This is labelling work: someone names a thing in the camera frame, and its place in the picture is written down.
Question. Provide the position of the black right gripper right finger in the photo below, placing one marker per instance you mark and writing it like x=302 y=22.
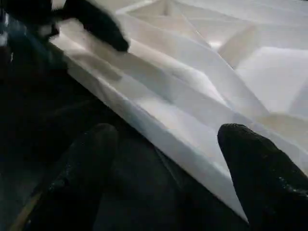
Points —
x=264 y=183

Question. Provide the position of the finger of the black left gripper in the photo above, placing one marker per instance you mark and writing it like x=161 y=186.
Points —
x=101 y=24

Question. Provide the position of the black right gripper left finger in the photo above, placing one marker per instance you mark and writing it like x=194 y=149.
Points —
x=72 y=183

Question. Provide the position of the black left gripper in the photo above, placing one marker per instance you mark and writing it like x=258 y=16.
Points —
x=24 y=26

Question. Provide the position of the white plastic table top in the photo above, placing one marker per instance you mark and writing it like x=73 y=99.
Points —
x=192 y=72

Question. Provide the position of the black work mat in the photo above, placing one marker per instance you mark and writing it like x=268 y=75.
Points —
x=36 y=108

